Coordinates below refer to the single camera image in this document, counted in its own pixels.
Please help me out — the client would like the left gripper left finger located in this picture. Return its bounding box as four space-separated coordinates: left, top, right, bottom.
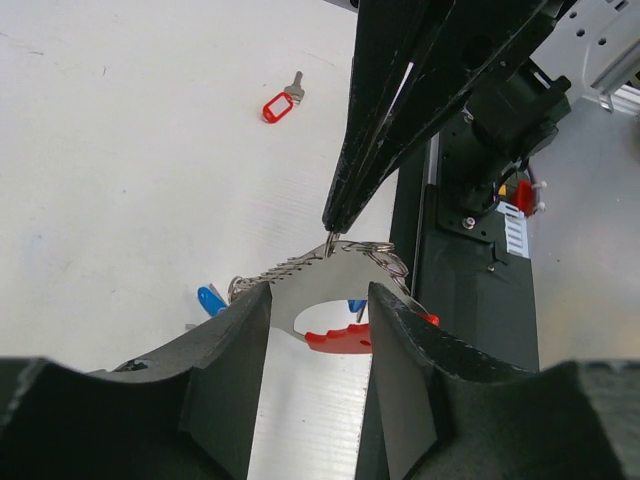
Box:
89 283 272 380

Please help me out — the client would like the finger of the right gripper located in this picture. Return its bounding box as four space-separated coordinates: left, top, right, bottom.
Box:
332 0 551 236
322 1 455 230

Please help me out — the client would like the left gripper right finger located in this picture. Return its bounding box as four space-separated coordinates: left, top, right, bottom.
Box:
367 280 536 386

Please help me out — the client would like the key organiser with red handle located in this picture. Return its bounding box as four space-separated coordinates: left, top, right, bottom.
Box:
228 240 440 355

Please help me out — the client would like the key with red tag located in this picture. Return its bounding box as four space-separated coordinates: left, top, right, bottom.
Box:
261 71 305 124

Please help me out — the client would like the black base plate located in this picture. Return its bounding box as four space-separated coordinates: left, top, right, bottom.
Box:
390 129 539 370

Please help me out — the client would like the front aluminium rail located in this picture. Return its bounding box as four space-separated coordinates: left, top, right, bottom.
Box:
589 39 640 114

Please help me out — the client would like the right white cable duct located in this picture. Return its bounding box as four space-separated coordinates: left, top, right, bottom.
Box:
497 202 530 259

